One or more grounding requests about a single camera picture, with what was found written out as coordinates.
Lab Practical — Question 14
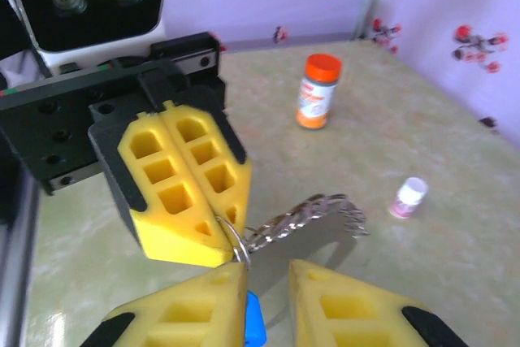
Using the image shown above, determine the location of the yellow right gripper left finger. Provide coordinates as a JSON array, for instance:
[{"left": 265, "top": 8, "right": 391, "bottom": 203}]
[{"left": 79, "top": 261, "right": 249, "bottom": 347}]

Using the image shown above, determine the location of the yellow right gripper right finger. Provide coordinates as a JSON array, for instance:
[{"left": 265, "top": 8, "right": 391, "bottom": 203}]
[{"left": 288, "top": 259, "right": 468, "bottom": 347}]

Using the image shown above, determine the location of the blue key tag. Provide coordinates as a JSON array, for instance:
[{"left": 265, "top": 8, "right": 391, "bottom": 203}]
[{"left": 242, "top": 290, "right": 268, "bottom": 347}]

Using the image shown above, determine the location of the metal key organizer plate with rings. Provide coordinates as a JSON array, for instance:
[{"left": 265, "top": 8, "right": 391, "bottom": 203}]
[{"left": 214, "top": 193, "right": 371, "bottom": 332}]

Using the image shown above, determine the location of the orange pill bottle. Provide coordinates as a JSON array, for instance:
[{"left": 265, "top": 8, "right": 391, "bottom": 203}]
[{"left": 295, "top": 53, "right": 344, "bottom": 131}]

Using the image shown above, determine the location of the small white bottle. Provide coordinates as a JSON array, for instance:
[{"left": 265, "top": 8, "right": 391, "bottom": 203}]
[{"left": 388, "top": 176, "right": 429, "bottom": 219}]

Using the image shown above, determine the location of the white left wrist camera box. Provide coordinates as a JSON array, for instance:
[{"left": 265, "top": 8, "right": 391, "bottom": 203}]
[{"left": 0, "top": 0, "right": 192, "bottom": 78}]

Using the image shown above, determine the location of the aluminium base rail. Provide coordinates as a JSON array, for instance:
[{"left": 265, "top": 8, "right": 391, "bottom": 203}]
[{"left": 0, "top": 159, "right": 41, "bottom": 347}]

